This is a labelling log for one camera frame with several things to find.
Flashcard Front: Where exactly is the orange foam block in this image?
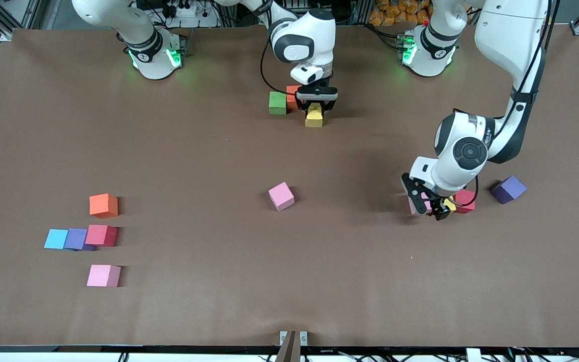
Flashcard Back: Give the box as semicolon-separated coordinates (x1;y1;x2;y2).
286;85;303;111
89;194;119;219

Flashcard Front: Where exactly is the green foam block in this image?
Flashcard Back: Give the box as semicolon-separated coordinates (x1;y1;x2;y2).
268;91;288;115

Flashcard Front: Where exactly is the pink foam block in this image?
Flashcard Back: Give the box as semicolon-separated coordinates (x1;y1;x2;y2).
409;192;433;216
268;182;295;212
86;264;122;288

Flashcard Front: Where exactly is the red foam block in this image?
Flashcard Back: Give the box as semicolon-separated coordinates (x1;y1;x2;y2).
453;189;476;215
85;225;119;247

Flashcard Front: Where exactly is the purple foam block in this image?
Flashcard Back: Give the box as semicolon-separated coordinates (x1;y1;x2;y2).
64;228;96;251
491;175;527;205

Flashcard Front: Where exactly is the aluminium equipment rack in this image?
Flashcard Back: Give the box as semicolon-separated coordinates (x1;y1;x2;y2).
204;0;370;27

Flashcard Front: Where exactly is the pile of orange objects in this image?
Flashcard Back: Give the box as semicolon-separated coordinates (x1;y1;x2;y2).
368;0;433;27

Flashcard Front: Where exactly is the brown table cover sheet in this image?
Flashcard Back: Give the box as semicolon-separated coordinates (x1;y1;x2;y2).
0;23;579;348

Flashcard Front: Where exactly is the light blue foam block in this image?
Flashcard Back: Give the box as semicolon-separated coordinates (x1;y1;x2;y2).
44;229;69;250

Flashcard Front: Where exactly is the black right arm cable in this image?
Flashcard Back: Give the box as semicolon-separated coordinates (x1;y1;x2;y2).
259;35;298;96

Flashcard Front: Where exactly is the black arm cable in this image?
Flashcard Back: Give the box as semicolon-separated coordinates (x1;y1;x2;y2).
259;35;298;96
450;0;561;207

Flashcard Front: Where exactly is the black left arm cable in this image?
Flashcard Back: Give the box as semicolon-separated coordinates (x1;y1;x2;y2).
450;0;561;207

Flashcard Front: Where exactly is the small metal bracket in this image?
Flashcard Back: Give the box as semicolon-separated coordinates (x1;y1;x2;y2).
279;330;308;346

